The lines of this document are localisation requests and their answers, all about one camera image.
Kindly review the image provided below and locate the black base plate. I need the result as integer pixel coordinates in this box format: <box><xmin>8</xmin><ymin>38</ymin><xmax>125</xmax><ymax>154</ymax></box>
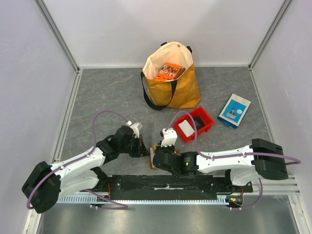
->
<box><xmin>92</xmin><ymin>175</ymin><xmax>253</xmax><ymax>200</ymax></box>

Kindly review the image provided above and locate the white card stack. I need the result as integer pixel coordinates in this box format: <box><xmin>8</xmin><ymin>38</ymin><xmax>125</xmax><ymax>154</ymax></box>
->
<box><xmin>178</xmin><ymin>120</ymin><xmax>195</xmax><ymax>137</ymax></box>

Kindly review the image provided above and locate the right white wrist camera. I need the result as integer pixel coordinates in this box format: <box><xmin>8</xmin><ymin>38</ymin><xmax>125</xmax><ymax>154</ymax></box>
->
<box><xmin>160</xmin><ymin>128</ymin><xmax>177</xmax><ymax>147</ymax></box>

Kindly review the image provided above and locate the yellow tote bag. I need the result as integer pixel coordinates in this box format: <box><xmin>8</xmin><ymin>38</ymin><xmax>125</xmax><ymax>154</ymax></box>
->
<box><xmin>140</xmin><ymin>41</ymin><xmax>200</xmax><ymax>111</ymax></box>

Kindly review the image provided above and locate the dark card stack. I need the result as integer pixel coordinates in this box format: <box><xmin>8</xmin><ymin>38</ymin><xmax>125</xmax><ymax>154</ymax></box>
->
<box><xmin>194</xmin><ymin>116</ymin><xmax>206</xmax><ymax>130</ymax></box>

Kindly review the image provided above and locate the brown leather card holder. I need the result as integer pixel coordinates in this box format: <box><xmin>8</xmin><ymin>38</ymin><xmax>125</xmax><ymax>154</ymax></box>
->
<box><xmin>149</xmin><ymin>144</ymin><xmax>180</xmax><ymax>170</ymax></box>

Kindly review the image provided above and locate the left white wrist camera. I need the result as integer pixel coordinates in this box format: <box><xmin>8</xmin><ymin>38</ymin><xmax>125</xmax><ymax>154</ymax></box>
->
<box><xmin>126</xmin><ymin>121</ymin><xmax>142</xmax><ymax>138</ymax></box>

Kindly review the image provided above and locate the blue white box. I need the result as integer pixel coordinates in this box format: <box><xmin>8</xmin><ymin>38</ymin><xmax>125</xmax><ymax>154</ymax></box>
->
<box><xmin>217</xmin><ymin>94</ymin><xmax>251</xmax><ymax>129</ymax></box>

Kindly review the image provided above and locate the red plastic bin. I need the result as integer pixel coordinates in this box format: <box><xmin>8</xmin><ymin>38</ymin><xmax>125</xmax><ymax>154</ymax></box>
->
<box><xmin>173</xmin><ymin>106</ymin><xmax>215</xmax><ymax>143</ymax></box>

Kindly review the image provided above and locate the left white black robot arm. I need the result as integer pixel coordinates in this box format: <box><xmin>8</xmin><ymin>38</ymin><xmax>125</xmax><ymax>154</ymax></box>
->
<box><xmin>21</xmin><ymin>123</ymin><xmax>149</xmax><ymax>214</ymax></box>

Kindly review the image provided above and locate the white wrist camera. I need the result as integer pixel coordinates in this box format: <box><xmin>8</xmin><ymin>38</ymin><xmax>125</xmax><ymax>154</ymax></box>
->
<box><xmin>160</xmin><ymin>128</ymin><xmax>177</xmax><ymax>147</ymax></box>
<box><xmin>126</xmin><ymin>121</ymin><xmax>142</xmax><ymax>138</ymax></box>

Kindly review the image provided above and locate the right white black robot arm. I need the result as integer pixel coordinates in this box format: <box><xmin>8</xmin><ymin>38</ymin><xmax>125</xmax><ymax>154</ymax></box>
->
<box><xmin>153</xmin><ymin>138</ymin><xmax>289</xmax><ymax>192</ymax></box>

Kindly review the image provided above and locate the white slotted cable duct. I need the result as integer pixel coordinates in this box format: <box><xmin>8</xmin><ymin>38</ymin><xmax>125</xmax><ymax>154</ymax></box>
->
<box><xmin>57</xmin><ymin>193</ymin><xmax>230</xmax><ymax>205</ymax></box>

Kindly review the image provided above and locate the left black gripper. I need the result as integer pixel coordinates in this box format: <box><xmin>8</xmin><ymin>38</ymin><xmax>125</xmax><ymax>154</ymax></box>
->
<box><xmin>119</xmin><ymin>135</ymin><xmax>150</xmax><ymax>157</ymax></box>

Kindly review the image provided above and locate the orange snack box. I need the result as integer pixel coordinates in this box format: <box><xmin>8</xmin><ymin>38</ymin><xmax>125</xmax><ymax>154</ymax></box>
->
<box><xmin>154</xmin><ymin>63</ymin><xmax>182</xmax><ymax>81</ymax></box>

